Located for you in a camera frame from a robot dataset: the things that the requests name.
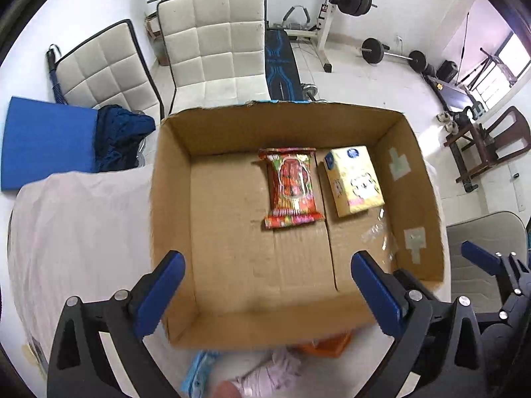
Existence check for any white quilted chair left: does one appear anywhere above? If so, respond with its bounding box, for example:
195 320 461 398
56 19 165 124

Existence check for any blue foam mat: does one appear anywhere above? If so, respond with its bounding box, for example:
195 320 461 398
1 97 97 191

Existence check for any dark blue garment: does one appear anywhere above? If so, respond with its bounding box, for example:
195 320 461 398
94 104 156 172

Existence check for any orange snack bag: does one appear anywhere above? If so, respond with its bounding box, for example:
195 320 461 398
295 332 352 359

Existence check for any black blue bench pad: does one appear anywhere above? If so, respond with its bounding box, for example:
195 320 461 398
265 29 306 101

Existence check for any lilac cloth towel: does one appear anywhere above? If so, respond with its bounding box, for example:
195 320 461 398
230 348 301 397

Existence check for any white quilted chair centre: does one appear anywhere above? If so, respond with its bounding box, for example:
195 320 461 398
157 0 270 114

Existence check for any white quilted chair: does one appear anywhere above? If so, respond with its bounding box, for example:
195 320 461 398
157 0 270 114
56 19 165 124

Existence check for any blue white wrapper pack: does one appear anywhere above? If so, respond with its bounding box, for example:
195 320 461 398
181 350 220 398

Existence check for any white table cloth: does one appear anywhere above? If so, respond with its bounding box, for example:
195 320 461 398
5 107 454 398

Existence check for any yellow Vinda tissue pack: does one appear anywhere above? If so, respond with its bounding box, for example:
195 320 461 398
324 146 384 218

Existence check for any cardboard box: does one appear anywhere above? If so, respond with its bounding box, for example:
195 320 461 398
150 101 449 350

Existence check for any white weight bench rack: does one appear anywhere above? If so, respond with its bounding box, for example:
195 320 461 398
281 0 339 73

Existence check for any red floral snack pack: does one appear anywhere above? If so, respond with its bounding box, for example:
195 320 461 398
258 147 325 230

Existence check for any dark wooden chair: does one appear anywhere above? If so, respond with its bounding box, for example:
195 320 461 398
444 106 530 193

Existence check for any floor barbell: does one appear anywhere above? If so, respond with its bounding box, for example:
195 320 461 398
361 38 427 73

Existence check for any grey upholstered chair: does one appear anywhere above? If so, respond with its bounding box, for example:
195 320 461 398
445 209 528 304

